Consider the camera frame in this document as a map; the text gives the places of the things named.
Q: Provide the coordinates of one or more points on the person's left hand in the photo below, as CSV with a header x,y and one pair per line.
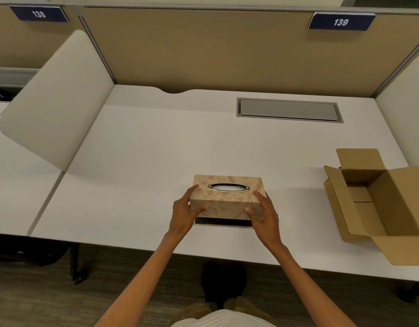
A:
x,y
180,214

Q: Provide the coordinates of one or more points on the person's right hand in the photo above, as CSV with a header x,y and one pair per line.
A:
x,y
267,224

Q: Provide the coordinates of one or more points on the floral patterned tissue box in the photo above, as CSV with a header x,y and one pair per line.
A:
x,y
226,204

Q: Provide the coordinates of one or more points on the white tissues stack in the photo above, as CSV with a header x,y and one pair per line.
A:
x,y
230,188

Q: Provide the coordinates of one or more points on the brown cardboard box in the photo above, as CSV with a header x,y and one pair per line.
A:
x,y
383,207

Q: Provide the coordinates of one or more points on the person's right forearm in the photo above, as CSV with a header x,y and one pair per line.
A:
x,y
308,286

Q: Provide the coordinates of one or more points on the person's left forearm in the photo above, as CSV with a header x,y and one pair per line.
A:
x,y
141,282

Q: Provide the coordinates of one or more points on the person's black shoe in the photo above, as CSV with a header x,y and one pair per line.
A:
x,y
223,279

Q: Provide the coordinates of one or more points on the person's khaki trousers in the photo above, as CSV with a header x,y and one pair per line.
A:
x,y
243,304

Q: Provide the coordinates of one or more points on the person's white shirt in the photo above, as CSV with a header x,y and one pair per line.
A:
x,y
223,320

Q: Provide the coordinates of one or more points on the black office chair base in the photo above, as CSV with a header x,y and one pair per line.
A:
x,y
28,250

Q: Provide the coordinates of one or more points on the white rounded divider panel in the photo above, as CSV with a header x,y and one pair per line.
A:
x,y
405,112
59,102

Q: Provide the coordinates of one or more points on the wide beige partition panel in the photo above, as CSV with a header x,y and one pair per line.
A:
x,y
230,51

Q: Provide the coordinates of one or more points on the blue desk number sign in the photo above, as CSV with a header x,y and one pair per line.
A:
x,y
39,14
341,22

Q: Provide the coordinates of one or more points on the dark glass window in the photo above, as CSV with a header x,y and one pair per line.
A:
x,y
386,1

